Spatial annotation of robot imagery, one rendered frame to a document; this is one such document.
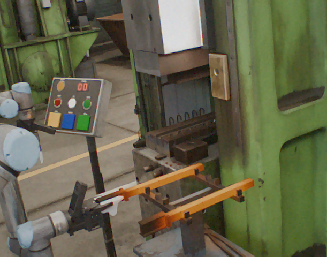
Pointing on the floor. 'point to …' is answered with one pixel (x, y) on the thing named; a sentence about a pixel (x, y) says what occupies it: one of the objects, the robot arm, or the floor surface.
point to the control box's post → (99, 192)
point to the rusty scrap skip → (116, 32)
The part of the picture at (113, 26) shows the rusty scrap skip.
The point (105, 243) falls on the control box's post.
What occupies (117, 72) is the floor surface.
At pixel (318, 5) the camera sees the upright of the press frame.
